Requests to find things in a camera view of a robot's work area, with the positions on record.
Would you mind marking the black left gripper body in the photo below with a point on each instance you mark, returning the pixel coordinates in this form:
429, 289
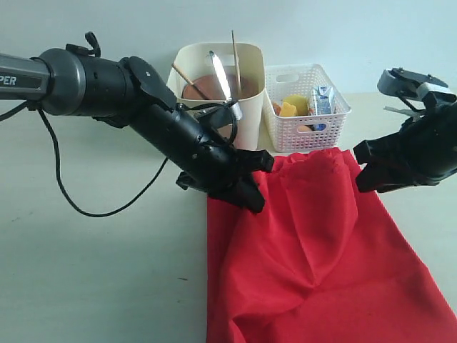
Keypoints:
206, 159

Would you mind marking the silver table knife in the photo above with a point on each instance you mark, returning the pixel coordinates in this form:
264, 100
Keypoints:
221, 75

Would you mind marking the white lattice plastic basket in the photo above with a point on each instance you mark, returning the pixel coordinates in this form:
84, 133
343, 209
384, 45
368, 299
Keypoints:
284, 80

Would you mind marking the cream plastic bin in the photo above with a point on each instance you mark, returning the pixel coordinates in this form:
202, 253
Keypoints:
195, 61

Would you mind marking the yellow lemon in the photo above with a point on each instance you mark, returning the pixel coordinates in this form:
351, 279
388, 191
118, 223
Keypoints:
300, 102

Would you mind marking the brown wooden plate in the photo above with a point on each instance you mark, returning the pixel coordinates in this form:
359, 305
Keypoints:
210, 86

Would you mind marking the blue white milk carton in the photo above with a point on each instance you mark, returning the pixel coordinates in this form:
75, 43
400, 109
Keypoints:
322, 101

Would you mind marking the brown egg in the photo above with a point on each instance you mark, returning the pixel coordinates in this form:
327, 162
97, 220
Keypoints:
304, 128

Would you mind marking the yellow cheese wedge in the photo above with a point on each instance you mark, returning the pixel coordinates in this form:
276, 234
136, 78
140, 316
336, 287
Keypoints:
288, 110

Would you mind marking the orange fried nugget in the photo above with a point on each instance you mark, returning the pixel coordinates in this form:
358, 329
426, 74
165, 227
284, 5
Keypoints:
276, 108

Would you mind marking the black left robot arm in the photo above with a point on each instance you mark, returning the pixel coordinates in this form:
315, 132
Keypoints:
76, 81

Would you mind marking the wooden chopstick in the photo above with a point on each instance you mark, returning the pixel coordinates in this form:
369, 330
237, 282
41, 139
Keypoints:
191, 83
236, 65

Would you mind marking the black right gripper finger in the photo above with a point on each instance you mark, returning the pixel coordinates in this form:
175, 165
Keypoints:
385, 151
386, 176

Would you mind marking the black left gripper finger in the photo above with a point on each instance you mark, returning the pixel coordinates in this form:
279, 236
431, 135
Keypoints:
243, 193
247, 161

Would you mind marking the red scalloped cloth mat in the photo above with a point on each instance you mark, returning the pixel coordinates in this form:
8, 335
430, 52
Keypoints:
322, 262

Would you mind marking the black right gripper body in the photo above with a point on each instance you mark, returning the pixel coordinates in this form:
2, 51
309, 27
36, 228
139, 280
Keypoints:
427, 144

